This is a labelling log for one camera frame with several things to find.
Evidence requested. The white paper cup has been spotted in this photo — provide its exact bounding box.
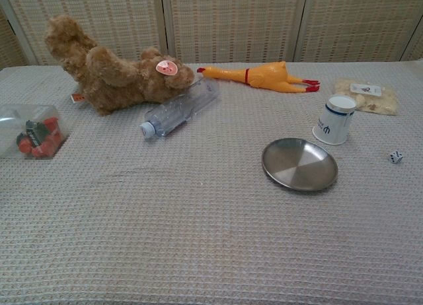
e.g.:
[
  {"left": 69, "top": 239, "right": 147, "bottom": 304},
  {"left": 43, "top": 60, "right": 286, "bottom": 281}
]
[{"left": 312, "top": 94, "right": 357, "bottom": 146}]

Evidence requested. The round metal plate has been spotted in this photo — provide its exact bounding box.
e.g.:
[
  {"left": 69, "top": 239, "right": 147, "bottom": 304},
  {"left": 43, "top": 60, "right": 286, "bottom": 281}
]
[{"left": 261, "top": 137, "right": 339, "bottom": 192}]

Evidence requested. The clear plastic water bottle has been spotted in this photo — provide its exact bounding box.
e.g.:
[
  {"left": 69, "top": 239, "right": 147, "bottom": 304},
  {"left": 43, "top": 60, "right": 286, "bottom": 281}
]
[{"left": 139, "top": 79, "right": 221, "bottom": 140}]

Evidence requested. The yellow rubber chicken toy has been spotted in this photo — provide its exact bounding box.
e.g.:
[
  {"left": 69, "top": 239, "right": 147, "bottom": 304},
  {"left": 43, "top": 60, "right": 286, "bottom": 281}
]
[{"left": 196, "top": 61, "right": 321, "bottom": 94}]

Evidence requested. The beige waffle tablecloth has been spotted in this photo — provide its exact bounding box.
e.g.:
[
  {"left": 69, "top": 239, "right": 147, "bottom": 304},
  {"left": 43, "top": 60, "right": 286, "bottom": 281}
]
[{"left": 0, "top": 61, "right": 423, "bottom": 305}]

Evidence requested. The brown teddy bear plush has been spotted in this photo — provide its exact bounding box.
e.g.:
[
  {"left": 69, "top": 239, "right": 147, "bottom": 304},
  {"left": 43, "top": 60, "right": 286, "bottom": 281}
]
[{"left": 44, "top": 14, "right": 196, "bottom": 116}]

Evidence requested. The woven folding screen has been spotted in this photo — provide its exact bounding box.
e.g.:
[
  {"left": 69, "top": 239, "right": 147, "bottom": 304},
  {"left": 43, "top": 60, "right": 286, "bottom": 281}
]
[{"left": 0, "top": 0, "right": 423, "bottom": 68}]

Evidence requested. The red black toy car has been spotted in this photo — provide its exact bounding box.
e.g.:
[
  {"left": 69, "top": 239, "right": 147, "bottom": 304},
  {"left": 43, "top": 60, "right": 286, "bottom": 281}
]
[{"left": 16, "top": 117, "right": 63, "bottom": 159}]

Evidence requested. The clear snack bag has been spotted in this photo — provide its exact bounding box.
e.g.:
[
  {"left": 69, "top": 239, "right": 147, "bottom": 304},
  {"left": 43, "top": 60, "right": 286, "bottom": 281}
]
[{"left": 333, "top": 77, "right": 399, "bottom": 116}]

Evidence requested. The clear plastic box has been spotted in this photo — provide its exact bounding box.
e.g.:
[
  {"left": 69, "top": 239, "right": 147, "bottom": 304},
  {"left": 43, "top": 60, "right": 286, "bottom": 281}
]
[{"left": 0, "top": 104, "right": 71, "bottom": 160}]

